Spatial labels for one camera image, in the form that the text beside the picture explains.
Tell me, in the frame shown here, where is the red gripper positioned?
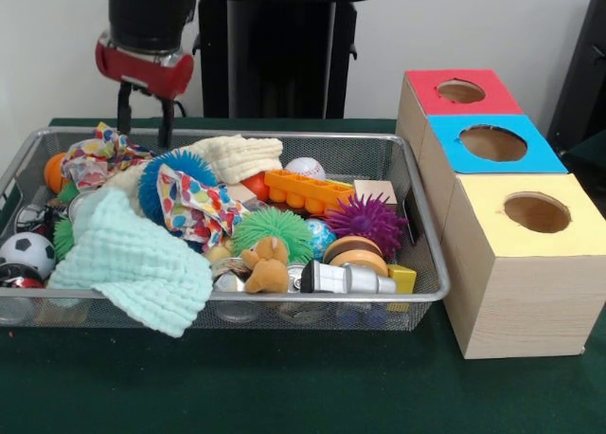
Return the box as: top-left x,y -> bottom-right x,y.
94,29 -> 195,149

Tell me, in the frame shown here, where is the blue spiky rubber ball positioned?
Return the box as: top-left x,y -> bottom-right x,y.
137,149 -> 220,226

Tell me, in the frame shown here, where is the cream knitted cloth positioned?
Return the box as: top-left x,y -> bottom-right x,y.
101,134 -> 284,217

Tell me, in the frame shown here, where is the light blue waffle cloth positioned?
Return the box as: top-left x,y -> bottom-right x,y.
46,187 -> 213,339

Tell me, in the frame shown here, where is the shallow clear mesh bin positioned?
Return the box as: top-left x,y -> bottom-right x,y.
0,125 -> 452,334

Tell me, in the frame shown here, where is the wooden box with three holes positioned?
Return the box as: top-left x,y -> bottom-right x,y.
396,68 -> 606,359

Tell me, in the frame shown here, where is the colourful patterned cloth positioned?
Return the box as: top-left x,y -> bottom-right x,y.
157,163 -> 248,245

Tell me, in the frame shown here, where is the small white baseball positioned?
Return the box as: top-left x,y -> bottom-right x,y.
284,157 -> 327,180

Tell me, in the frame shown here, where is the green spiky rubber ball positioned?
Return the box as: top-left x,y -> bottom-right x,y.
231,208 -> 314,264

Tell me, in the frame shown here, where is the orange toy building brick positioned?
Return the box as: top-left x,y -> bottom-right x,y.
263,169 -> 356,216

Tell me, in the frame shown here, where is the tan plush animal toy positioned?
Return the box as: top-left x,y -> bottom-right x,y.
240,237 -> 291,294

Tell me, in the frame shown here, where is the purple spiky rubber ball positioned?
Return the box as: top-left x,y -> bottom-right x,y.
325,192 -> 409,260

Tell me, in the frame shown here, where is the dark green table cloth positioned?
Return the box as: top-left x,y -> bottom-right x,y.
0,116 -> 606,434

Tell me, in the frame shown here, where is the black equipment case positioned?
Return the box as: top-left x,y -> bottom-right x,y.
546,0 -> 606,170

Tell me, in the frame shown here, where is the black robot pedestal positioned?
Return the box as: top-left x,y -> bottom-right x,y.
191,0 -> 383,120

